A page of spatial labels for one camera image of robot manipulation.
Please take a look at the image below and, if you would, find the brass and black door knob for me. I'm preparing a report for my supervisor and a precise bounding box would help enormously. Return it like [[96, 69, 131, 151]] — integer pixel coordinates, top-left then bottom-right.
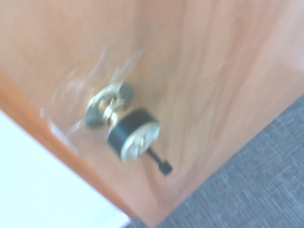
[[84, 81, 161, 164]]

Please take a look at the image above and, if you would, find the black key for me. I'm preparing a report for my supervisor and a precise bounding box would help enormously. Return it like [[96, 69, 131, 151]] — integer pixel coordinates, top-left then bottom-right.
[[147, 149, 173, 177]]

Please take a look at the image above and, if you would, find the orange wooden door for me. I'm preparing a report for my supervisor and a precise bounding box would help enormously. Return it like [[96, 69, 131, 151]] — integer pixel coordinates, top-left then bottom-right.
[[0, 0, 304, 228]]

